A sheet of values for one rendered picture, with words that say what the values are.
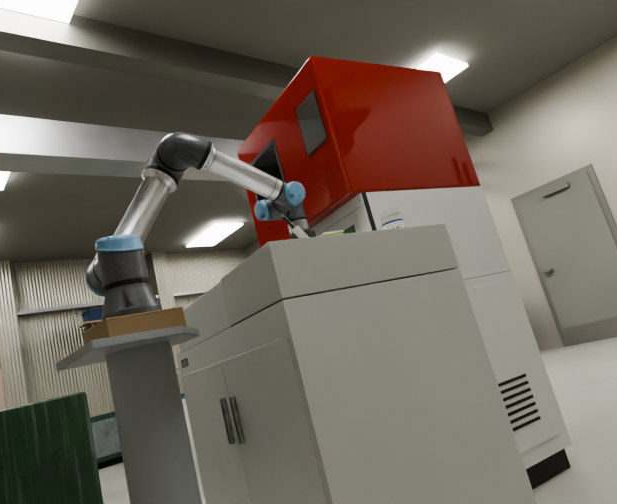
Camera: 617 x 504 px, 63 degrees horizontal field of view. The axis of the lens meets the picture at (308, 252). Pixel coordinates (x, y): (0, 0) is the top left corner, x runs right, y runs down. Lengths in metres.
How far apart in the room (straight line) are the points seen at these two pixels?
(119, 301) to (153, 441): 0.35
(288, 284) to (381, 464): 0.48
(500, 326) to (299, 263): 1.16
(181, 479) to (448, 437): 0.68
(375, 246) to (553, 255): 6.27
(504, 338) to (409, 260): 0.84
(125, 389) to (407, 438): 0.70
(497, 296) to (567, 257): 5.32
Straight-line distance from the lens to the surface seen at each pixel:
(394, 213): 1.63
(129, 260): 1.36
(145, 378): 1.29
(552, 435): 2.33
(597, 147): 7.49
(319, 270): 1.28
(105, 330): 1.27
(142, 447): 1.30
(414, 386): 1.39
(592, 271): 7.43
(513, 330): 2.26
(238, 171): 1.63
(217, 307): 1.60
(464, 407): 1.50
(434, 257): 1.54
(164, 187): 1.65
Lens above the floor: 0.66
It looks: 12 degrees up
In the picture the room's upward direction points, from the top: 15 degrees counter-clockwise
